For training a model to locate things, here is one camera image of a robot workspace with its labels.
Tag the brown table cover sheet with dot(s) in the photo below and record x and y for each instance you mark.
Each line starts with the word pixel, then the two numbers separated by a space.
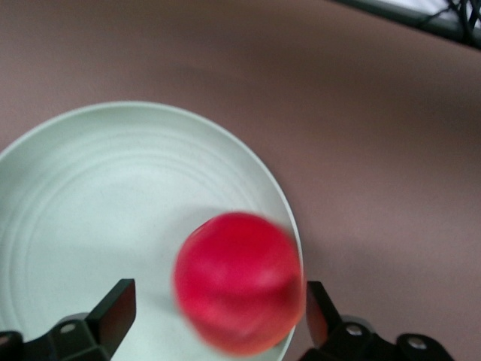
pixel 376 150

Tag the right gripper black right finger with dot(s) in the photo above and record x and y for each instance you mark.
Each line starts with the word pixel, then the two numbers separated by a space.
pixel 345 342

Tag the pale green plate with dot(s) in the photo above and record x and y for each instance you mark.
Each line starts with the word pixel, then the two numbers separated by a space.
pixel 94 207

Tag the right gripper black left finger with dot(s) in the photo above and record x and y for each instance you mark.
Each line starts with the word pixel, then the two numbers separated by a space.
pixel 94 338

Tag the red pomegranate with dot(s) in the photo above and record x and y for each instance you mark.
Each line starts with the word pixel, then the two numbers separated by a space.
pixel 236 282

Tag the dark table edge rail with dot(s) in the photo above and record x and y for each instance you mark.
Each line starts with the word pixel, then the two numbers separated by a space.
pixel 413 20

